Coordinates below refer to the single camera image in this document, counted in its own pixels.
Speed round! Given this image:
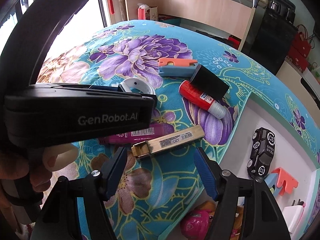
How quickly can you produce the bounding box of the orange blue foam block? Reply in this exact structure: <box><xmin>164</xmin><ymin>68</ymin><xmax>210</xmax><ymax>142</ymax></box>
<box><xmin>158</xmin><ymin>57</ymin><xmax>199</xmax><ymax>77</ymax></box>
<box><xmin>265</xmin><ymin>167</ymin><xmax>298</xmax><ymax>197</ymax></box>

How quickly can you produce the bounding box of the cream plastic frame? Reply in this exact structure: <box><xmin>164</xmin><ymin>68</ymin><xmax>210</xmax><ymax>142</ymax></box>
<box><xmin>119</xmin><ymin>77</ymin><xmax>156</xmax><ymax>95</ymax></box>

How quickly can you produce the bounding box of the gold harmonica box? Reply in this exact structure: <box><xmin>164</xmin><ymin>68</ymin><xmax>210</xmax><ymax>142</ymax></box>
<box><xmin>131</xmin><ymin>125</ymin><xmax>205</xmax><ymax>159</ymax></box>

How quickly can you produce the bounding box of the magenta pen tube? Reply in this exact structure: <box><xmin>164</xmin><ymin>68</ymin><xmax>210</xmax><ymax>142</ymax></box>
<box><xmin>98</xmin><ymin>124</ymin><xmax>165</xmax><ymax>145</ymax></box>

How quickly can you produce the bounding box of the red glue bottle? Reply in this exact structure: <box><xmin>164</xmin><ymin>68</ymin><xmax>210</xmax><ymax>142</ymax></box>
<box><xmin>178</xmin><ymin>80</ymin><xmax>226</xmax><ymax>119</ymax></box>

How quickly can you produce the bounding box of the black power adapter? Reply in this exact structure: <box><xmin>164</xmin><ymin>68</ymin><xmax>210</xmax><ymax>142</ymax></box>
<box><xmin>190</xmin><ymin>64</ymin><xmax>229</xmax><ymax>99</ymax></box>

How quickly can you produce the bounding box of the person's left hand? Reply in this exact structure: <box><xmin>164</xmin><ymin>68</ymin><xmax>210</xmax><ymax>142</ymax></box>
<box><xmin>1</xmin><ymin>144</ymin><xmax>79</xmax><ymax>192</ymax></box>

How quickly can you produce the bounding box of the white charger plug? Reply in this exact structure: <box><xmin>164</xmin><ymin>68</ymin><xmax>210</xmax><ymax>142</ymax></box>
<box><xmin>282</xmin><ymin>205</ymin><xmax>304</xmax><ymax>234</ymax></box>

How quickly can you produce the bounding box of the pink puppy toy figure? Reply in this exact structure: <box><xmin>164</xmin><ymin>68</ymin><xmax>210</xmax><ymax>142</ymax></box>
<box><xmin>180</xmin><ymin>200</ymin><xmax>244</xmax><ymax>239</ymax></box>

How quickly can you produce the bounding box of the white tray green rim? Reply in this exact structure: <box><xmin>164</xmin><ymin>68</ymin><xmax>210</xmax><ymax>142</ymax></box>
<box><xmin>157</xmin><ymin>90</ymin><xmax>320</xmax><ymax>240</ymax></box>

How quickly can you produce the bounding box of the black toy car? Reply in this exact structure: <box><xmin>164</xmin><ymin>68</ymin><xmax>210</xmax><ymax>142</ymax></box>
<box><xmin>247</xmin><ymin>127</ymin><xmax>276</xmax><ymax>178</ymax></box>

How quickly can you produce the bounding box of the white TV stand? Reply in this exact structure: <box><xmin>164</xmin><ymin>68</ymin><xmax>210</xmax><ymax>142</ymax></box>
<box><xmin>276</xmin><ymin>58</ymin><xmax>319</xmax><ymax>108</ymax></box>

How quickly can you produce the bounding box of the red paper bag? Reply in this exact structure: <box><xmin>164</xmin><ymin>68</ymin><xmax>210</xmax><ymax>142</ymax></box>
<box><xmin>137</xmin><ymin>3</ymin><xmax>158</xmax><ymax>21</ymax></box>

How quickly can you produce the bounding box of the floral blue table cloth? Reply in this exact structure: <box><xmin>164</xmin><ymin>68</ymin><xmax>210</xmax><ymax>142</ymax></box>
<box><xmin>36</xmin><ymin>19</ymin><xmax>320</xmax><ymax>240</ymax></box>

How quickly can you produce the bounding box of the red gift box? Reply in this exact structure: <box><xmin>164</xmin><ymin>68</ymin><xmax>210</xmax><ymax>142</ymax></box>
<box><xmin>287</xmin><ymin>46</ymin><xmax>310</xmax><ymax>73</ymax></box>

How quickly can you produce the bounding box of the red gift bag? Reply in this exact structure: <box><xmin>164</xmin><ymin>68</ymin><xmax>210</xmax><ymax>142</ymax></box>
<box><xmin>292</xmin><ymin>24</ymin><xmax>311</xmax><ymax>58</ymax></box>

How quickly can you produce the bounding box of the black water dispenser cabinet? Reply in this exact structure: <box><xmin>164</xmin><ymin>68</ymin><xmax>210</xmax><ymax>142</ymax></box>
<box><xmin>242</xmin><ymin>0</ymin><xmax>297</xmax><ymax>75</ymax></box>

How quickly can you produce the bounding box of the curved wooden counter desk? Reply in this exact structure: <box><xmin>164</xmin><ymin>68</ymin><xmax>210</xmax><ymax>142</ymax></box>
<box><xmin>125</xmin><ymin>0</ymin><xmax>268</xmax><ymax>50</ymax></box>

